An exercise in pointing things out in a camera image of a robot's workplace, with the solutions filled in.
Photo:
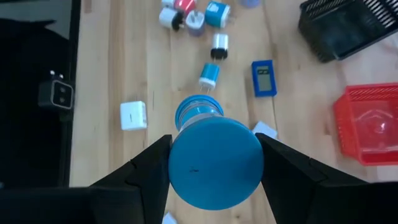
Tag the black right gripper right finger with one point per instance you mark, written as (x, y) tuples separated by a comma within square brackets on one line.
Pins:
[(289, 168)]

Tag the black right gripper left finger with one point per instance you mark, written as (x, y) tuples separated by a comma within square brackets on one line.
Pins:
[(146, 168)]

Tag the white digital timer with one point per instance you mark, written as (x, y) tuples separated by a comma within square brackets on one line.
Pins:
[(265, 127)]

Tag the blue digital timer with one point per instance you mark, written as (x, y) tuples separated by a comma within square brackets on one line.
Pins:
[(264, 77)]

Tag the blue and white wall charger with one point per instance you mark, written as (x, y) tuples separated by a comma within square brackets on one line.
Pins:
[(209, 73), (216, 14)]

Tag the white wall charger black end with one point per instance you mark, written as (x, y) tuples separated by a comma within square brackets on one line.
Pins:
[(166, 17), (220, 40)]

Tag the purple sand hourglass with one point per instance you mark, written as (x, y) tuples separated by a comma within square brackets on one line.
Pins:
[(250, 2)]

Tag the flat white power adapter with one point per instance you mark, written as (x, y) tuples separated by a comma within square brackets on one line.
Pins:
[(169, 219)]

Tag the red plastic basket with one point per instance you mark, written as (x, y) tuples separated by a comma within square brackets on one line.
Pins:
[(373, 124)]

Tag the black plastic basket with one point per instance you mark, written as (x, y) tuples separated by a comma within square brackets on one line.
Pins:
[(342, 34)]

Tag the white cube wall charger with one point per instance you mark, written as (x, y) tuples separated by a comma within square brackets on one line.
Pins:
[(133, 115)]

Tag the small black camera box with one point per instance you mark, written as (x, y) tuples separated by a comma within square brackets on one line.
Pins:
[(57, 95)]

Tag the white labelled wall charger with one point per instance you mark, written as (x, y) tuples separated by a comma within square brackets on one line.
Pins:
[(167, 2)]

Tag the pink wall charger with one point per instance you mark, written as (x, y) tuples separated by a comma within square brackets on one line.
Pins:
[(185, 4)]

